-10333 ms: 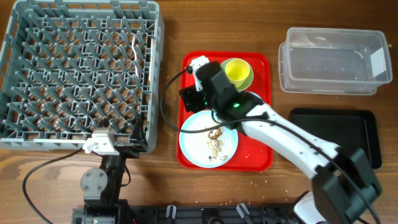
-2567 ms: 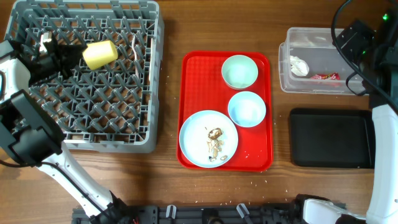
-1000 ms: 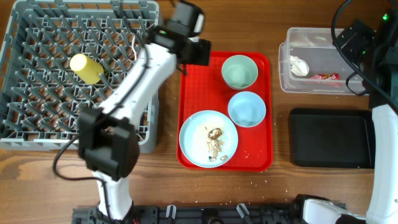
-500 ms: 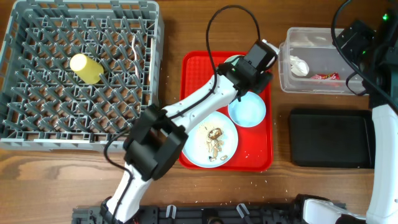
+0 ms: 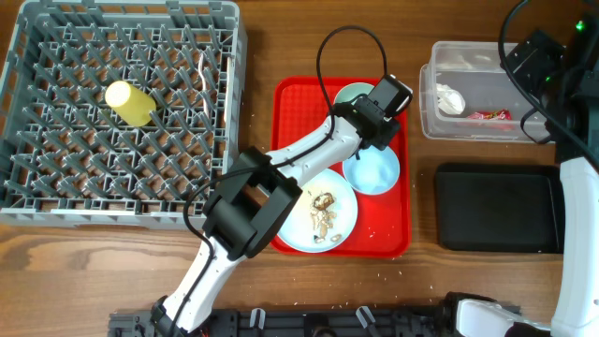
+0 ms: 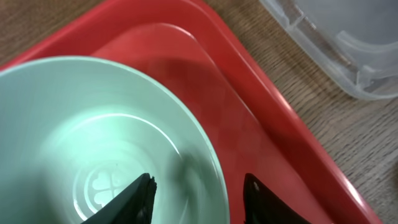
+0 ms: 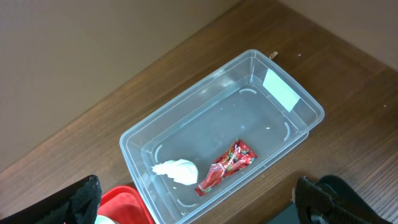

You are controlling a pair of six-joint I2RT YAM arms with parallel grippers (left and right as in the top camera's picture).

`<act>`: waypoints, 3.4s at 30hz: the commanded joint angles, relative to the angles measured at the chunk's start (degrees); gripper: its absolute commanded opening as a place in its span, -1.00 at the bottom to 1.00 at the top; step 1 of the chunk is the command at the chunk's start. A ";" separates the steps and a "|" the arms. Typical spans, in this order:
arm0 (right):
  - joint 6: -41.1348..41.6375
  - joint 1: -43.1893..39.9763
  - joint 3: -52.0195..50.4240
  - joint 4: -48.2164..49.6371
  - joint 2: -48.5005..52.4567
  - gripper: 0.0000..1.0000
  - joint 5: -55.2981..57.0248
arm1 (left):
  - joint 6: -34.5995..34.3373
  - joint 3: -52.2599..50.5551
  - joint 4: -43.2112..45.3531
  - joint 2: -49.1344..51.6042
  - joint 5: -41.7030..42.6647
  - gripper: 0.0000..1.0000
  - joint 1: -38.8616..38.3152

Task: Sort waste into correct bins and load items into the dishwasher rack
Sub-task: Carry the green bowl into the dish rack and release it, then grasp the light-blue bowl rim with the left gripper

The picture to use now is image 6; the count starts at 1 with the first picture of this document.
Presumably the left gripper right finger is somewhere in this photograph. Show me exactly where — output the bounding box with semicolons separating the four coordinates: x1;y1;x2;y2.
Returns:
243;173;310;224

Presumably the green bowl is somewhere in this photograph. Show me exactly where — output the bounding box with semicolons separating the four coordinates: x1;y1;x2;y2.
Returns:
1;57;230;223

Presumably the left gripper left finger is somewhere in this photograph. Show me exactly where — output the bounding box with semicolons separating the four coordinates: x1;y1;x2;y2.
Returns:
82;173;157;224

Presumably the clear plastic bin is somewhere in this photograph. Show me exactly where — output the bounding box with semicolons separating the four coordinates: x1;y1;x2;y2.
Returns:
261;0;397;100

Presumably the red plastic tray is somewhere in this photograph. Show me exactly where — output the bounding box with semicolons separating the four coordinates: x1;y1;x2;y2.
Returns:
6;0;379;223

